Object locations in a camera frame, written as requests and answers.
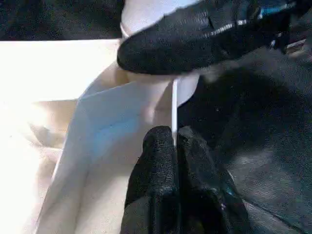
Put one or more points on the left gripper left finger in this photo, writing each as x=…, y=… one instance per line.
x=156, y=190

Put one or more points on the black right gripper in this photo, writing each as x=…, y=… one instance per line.
x=295, y=22

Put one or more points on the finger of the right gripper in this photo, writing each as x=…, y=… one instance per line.
x=195, y=44

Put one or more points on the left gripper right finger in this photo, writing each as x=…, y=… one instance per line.
x=209, y=195

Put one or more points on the white plastic table leg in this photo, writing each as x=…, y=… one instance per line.
x=141, y=12

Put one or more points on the white plastic table top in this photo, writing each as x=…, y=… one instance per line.
x=48, y=73

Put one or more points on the black plastic mat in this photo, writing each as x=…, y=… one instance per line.
x=273, y=146

